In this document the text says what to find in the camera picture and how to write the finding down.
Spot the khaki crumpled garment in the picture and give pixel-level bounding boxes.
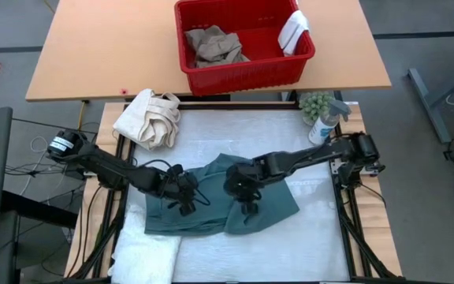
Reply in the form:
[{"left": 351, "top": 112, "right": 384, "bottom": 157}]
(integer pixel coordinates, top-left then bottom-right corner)
[{"left": 184, "top": 25, "right": 251, "bottom": 69}]

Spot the white lace top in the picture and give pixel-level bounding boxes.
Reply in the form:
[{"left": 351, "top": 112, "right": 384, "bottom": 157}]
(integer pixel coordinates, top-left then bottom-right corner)
[{"left": 107, "top": 203, "right": 183, "bottom": 284}]

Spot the red plastic laundry bin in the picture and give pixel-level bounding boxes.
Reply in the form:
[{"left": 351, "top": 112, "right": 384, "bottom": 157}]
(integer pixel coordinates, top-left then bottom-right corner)
[{"left": 173, "top": 0, "right": 317, "bottom": 98}]

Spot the black side desk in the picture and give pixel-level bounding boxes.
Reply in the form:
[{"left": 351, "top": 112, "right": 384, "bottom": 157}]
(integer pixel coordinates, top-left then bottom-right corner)
[{"left": 0, "top": 189, "right": 79, "bottom": 230}]

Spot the tan wooden desk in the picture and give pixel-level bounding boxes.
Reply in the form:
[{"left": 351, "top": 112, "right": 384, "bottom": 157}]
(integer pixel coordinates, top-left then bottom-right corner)
[{"left": 24, "top": 0, "right": 393, "bottom": 102}]

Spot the green potted plant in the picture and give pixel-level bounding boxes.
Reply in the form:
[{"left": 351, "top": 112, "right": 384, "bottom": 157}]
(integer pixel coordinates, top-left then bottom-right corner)
[{"left": 298, "top": 91, "right": 335, "bottom": 126}]

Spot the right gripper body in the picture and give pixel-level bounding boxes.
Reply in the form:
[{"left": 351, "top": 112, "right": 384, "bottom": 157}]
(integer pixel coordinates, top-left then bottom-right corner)
[{"left": 223, "top": 163, "right": 264, "bottom": 204}]

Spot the teal grey garment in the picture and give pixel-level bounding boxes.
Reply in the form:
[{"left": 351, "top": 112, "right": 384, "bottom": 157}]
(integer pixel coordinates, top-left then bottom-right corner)
[{"left": 143, "top": 152, "right": 301, "bottom": 237}]

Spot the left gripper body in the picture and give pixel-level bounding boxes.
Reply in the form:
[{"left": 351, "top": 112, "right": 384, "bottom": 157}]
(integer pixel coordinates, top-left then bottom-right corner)
[{"left": 166, "top": 164, "right": 201, "bottom": 205}]

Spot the yellow floor cable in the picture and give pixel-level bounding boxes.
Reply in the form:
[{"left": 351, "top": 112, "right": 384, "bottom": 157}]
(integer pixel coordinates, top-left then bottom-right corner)
[{"left": 76, "top": 100, "right": 89, "bottom": 131}]

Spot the grey metal table leg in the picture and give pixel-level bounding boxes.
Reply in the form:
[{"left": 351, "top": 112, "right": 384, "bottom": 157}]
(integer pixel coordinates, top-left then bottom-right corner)
[{"left": 407, "top": 67, "right": 454, "bottom": 144}]

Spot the clear spray bottle black trigger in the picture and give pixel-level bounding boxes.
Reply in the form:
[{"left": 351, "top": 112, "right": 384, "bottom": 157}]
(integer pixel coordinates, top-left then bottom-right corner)
[{"left": 307, "top": 99, "right": 352, "bottom": 146}]

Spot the small white cloth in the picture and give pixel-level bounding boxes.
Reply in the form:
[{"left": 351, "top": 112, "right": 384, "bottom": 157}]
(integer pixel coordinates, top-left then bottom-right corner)
[{"left": 277, "top": 9, "right": 311, "bottom": 57}]

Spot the beige folded cloth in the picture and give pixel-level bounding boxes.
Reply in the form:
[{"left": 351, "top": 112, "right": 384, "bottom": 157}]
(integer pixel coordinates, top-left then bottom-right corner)
[{"left": 112, "top": 88, "right": 181, "bottom": 151}]

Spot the black aluminium frame rail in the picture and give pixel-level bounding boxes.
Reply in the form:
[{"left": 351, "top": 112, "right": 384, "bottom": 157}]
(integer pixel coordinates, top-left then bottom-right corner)
[
  {"left": 124, "top": 101, "right": 300, "bottom": 111},
  {"left": 324, "top": 121, "right": 404, "bottom": 282},
  {"left": 63, "top": 133, "right": 138, "bottom": 282}
]

